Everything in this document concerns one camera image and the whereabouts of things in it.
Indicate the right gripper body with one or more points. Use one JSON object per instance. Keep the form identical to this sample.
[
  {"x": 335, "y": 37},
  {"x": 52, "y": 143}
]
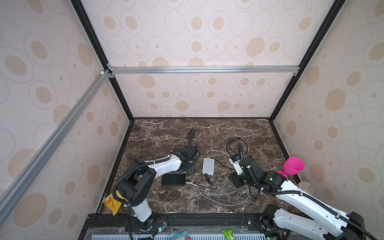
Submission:
[{"x": 240, "y": 180}]

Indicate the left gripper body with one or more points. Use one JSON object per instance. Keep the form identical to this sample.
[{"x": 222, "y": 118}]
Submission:
[{"x": 190, "y": 167}]

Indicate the black network switch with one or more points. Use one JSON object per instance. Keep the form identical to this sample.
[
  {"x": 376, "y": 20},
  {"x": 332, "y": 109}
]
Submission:
[{"x": 173, "y": 179}]

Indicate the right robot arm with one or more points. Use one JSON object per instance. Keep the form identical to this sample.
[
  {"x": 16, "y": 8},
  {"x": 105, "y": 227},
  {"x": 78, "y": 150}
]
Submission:
[{"x": 321, "y": 221}]

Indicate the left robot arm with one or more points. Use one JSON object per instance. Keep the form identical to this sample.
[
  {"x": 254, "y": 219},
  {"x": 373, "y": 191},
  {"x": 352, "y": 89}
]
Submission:
[{"x": 133, "y": 188}]

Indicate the white router box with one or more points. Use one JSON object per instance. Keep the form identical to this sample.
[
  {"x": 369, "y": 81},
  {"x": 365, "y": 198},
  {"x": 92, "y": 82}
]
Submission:
[{"x": 208, "y": 166}]

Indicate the pink plastic goblet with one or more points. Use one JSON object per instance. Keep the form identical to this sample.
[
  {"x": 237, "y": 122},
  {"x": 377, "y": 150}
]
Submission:
[{"x": 292, "y": 166}]

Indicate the green tube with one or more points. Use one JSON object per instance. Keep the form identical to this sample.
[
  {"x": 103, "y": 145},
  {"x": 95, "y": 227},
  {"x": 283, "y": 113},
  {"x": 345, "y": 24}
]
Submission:
[{"x": 228, "y": 234}]

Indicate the teal patterned item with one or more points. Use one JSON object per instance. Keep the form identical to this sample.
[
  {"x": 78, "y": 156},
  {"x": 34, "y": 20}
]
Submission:
[{"x": 181, "y": 236}]

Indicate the yellow snack bag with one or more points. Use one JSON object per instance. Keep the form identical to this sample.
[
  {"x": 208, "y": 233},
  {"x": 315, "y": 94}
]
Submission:
[{"x": 112, "y": 204}]

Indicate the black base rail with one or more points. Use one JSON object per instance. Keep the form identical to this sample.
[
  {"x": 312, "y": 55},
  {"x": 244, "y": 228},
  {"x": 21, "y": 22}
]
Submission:
[{"x": 251, "y": 222}]

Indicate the horizontal aluminium rail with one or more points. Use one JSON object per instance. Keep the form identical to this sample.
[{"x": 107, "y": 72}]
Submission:
[{"x": 205, "y": 70}]

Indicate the diagonal aluminium rail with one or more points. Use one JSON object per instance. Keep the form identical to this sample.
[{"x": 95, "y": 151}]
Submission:
[{"x": 20, "y": 185}]

